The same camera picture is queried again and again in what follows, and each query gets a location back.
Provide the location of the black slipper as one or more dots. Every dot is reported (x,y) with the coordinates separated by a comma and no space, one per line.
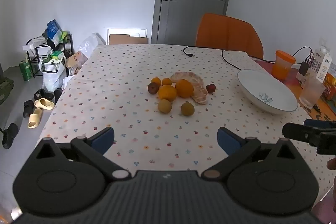
(28,108)
(57,95)
(43,94)

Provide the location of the white plastic bag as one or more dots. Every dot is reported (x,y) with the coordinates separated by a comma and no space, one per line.
(52,77)

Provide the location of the dark red fruit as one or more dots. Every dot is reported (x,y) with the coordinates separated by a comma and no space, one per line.
(153,88)

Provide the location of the small kumquat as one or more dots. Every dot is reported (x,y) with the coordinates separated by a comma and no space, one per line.
(156,81)
(166,81)

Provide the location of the brown paper bag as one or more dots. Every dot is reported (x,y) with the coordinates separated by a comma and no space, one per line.
(76,61)

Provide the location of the clear plastic bag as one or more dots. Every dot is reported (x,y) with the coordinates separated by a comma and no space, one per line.
(89,44)

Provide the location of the green bag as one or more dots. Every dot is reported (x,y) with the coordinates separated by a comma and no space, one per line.
(64,36)

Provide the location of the bright red fruit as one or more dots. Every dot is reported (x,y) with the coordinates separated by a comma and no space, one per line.
(210,88)

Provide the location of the beige slipper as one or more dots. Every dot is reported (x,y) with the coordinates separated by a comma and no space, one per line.
(35,118)
(44,103)

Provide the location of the black shoe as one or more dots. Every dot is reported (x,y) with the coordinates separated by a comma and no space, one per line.
(10,134)

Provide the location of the black power adapter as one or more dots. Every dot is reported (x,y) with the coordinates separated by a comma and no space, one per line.
(304,68)

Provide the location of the large orange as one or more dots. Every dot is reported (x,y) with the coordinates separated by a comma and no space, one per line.
(184,88)
(167,92)

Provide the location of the white bowl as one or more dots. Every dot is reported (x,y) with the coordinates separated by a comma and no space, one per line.
(265,90)

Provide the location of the brown cardboard sheet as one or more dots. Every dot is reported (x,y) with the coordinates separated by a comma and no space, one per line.
(126,40)

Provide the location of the orange chair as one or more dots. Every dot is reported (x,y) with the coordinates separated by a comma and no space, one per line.
(225,32)

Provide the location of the red orange table mat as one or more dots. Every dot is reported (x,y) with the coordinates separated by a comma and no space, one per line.
(294,85)

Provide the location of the white milk carton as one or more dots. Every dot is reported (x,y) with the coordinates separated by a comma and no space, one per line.
(320,64)

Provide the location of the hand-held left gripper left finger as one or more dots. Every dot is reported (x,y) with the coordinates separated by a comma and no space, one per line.
(103,138)

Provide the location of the orange box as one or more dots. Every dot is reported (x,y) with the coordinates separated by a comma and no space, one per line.
(330,86)

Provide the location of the person's right hand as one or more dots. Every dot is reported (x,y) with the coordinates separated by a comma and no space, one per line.
(332,163)

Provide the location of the cardboard box with white board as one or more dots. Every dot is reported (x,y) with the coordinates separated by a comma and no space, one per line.
(126,30)

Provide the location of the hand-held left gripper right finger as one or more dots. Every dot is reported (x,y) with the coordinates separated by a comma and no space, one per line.
(228,140)

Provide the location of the clear glass cup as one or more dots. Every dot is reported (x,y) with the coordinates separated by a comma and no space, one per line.
(311,92)

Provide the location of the yellow green round fruit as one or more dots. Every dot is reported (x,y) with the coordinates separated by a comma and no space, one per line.
(164,106)
(187,109)

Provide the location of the dark green cloth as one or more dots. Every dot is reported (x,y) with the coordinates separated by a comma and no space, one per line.
(5,90)

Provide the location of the black shoe rack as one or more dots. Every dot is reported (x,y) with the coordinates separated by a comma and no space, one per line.
(38,49)

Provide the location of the spotted white tablecloth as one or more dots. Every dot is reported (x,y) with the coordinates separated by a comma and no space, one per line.
(118,87)

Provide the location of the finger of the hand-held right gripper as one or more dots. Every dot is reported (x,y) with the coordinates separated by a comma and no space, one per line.
(299,133)
(320,124)

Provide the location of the orange lidded cup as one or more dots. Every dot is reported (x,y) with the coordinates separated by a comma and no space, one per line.
(282,65)

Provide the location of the blue white bag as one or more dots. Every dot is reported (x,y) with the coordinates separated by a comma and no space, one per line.
(53,29)

